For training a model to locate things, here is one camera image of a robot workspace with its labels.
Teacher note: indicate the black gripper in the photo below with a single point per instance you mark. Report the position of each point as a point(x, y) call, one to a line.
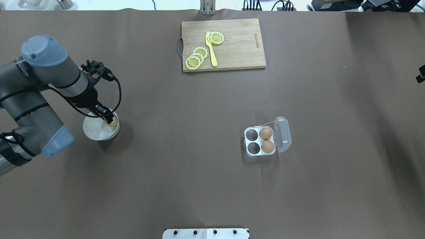
point(85, 98)

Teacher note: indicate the brown egg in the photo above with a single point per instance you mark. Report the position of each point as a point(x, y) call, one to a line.
point(113, 123)
point(265, 133)
point(267, 146)

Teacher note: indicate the arm black gripper tip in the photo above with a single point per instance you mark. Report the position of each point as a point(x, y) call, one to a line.
point(421, 77)

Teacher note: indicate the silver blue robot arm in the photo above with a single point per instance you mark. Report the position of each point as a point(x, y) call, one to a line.
point(45, 64)

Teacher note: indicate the clear plastic egg box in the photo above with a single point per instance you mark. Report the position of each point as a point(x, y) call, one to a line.
point(281, 138)

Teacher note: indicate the white bowl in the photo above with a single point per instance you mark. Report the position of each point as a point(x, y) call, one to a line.
point(95, 129)

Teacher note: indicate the clear plastic tray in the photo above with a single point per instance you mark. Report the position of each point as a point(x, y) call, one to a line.
point(33, 4)

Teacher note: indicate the wooden cutting board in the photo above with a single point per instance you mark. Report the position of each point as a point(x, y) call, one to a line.
point(242, 47)

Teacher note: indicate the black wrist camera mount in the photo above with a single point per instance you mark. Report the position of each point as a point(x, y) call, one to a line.
point(96, 71)

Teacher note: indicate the aluminium frame post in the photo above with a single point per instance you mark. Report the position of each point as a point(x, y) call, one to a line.
point(207, 7)

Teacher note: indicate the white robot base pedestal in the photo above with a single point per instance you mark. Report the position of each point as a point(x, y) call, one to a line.
point(207, 233)

